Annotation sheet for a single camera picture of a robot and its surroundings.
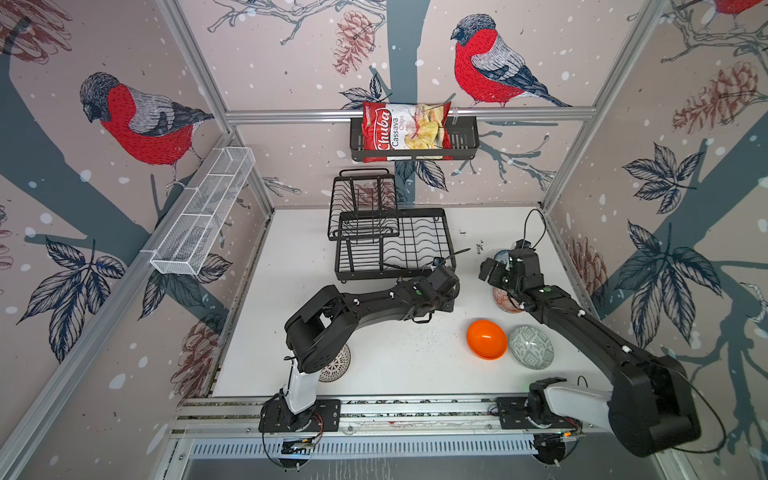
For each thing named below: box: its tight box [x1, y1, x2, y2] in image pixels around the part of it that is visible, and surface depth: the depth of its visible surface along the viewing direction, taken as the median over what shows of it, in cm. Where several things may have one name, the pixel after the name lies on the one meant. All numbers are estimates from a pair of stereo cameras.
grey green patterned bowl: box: [509, 326, 555, 370], surface depth 85 cm
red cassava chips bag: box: [362, 101, 453, 163], surface depth 90 cm
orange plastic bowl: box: [466, 319, 508, 361], surface depth 84 cm
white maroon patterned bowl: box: [318, 343, 351, 382], surface depth 81 cm
